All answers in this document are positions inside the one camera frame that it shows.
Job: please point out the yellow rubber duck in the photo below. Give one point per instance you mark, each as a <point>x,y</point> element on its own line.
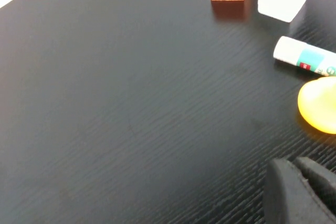
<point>320,103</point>

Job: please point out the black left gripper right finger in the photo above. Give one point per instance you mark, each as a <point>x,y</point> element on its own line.
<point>321,184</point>

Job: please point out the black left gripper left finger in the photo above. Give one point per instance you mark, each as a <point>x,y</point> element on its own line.
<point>286,197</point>

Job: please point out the white green glue stick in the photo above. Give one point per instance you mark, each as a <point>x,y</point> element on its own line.
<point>304,56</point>

